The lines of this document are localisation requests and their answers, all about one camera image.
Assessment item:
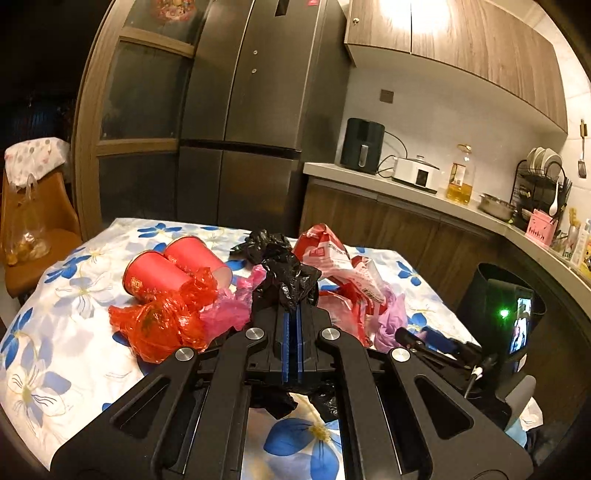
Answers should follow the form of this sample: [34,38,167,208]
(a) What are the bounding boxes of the orange chair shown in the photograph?
[0,170,85,299]

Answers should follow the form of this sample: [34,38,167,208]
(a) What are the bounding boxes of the cooking oil bottle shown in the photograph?
[445,144,475,206]

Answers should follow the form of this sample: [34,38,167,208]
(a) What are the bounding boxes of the red white plastic bag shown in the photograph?
[318,256,391,349]

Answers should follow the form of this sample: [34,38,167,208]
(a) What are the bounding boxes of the dotted white cloth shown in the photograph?
[4,137,71,189]

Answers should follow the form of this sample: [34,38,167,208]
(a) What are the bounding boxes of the red paper cup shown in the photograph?
[164,235,232,288]
[122,250,194,306]

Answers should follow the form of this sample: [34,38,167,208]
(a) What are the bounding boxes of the hanging metal spatula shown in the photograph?
[577,119,588,179]

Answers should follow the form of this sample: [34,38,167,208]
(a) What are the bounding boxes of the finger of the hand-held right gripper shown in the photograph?
[394,327,462,361]
[445,338,484,371]

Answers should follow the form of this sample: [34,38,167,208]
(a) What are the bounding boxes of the black dish rack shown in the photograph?
[512,148,574,232]

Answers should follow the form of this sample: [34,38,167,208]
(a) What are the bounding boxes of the dark steel refrigerator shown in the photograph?
[178,0,350,237]

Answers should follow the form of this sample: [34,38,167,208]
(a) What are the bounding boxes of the black air fryer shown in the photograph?
[340,117,387,174]

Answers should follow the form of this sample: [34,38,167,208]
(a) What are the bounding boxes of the steel bowl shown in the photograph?
[478,193,518,222]

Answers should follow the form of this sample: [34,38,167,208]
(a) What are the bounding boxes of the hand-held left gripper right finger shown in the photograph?
[295,305,533,480]

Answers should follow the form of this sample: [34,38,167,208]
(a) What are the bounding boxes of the wooden wall cabinets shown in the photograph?
[344,0,568,136]

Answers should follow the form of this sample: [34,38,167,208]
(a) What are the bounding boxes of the crumpled pink plastic bag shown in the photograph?
[198,267,266,344]

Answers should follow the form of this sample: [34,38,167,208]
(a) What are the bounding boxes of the white electric cooker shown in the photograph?
[392,154,441,194]

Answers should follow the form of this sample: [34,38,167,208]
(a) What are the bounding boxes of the red white snack packet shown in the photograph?
[293,224,354,280]

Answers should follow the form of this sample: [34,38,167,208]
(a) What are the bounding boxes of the purple plastic bag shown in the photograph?
[369,288,409,354]

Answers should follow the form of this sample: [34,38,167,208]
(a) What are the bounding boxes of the black plastic bag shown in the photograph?
[249,251,343,423]
[229,228,296,266]

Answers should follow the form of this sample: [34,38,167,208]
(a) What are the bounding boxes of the stack of white plates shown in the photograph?
[526,147,564,172]

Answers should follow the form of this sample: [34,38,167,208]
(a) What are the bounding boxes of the black trash bin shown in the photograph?
[456,262,548,372]

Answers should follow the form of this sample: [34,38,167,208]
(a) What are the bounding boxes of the crumpled red plastic bag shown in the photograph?
[108,267,220,365]

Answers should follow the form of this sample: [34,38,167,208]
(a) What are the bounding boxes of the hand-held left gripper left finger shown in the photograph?
[50,300,293,480]

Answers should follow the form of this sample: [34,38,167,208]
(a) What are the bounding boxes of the wooden glass-door cabinet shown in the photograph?
[74,0,208,241]

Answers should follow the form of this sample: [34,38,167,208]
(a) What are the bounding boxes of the blue fabric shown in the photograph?
[505,412,530,447]

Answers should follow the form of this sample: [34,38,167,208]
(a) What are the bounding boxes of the red ornament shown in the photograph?
[151,0,198,22]

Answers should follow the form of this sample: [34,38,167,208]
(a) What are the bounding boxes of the pink box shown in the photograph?
[525,209,560,250]

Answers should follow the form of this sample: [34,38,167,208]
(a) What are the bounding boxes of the kitchen counter with wooden cabinets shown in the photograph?
[300,161,591,416]

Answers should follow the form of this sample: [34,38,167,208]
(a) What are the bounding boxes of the clear plastic bag of fruit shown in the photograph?
[4,174,53,267]

